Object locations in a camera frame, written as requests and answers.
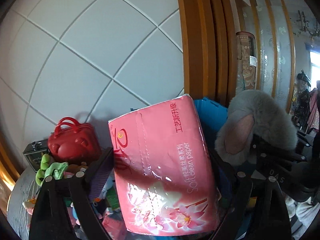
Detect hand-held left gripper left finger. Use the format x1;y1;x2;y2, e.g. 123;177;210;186
29;147;115;240

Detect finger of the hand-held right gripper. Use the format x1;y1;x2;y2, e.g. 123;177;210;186
253;136;308;163
296;129;317;148

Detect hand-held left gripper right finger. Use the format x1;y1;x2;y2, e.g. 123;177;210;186
209;150;292;240

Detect grey plush toy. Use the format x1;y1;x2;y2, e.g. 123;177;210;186
215;89;298;166

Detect blue plastic crate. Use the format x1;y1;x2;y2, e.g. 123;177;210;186
194;97;229;143

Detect pink tissue paper pack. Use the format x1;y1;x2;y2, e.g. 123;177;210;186
108;94;223;236

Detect brown teddy bear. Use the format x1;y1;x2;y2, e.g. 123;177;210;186
67;163;88;178

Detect white plush toy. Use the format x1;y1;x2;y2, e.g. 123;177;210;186
285;195;320;221

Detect hanging clothes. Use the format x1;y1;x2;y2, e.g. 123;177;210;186
291;72;320;130

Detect red bear-shaped case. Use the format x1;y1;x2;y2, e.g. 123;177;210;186
47;117;102;166

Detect green plush toy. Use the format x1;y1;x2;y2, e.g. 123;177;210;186
35;154;69;187

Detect pink packet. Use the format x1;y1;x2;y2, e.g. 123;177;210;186
102;209;126;240

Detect dark metal tin box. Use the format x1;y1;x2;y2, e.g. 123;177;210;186
23;141;50;172

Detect pink plush toy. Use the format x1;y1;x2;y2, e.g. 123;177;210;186
22;197;38;215

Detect window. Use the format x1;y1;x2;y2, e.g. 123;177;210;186
310;51;320;69

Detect wooden slatted glass partition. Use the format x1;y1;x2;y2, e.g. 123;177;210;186
229;0;297;115

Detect rolled patterned carpet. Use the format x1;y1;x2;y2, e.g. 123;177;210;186
236;31;258;93

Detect artificial vine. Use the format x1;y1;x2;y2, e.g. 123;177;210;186
291;11;320;40

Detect wooden door frame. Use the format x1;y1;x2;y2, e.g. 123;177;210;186
175;0;240;107

